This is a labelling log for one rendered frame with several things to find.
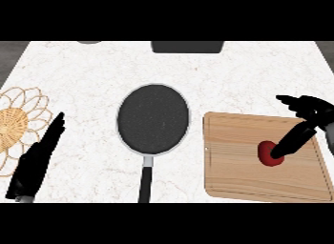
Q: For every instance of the small grey round object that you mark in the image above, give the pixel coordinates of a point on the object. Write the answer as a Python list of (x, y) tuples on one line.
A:
[(89, 42)]

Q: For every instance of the dark grey appliance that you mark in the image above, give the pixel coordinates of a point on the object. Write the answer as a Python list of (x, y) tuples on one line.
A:
[(188, 46)]

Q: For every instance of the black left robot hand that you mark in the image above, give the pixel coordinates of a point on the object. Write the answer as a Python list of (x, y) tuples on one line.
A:
[(36, 162)]

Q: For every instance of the wooden cutting board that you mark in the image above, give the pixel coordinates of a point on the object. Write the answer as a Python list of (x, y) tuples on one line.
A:
[(264, 158)]

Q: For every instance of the woven wicker placemat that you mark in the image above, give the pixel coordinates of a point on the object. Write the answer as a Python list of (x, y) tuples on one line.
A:
[(9, 130)]

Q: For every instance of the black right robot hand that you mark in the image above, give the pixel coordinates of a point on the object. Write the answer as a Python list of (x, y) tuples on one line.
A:
[(309, 117)]

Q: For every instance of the red tomato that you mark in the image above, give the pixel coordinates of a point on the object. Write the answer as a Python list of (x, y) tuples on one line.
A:
[(267, 158)]

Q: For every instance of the dark grey frying pan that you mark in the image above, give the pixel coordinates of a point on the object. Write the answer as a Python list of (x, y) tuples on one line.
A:
[(153, 127)]

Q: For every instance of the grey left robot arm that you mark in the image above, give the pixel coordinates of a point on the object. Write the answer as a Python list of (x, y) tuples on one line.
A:
[(24, 199)]

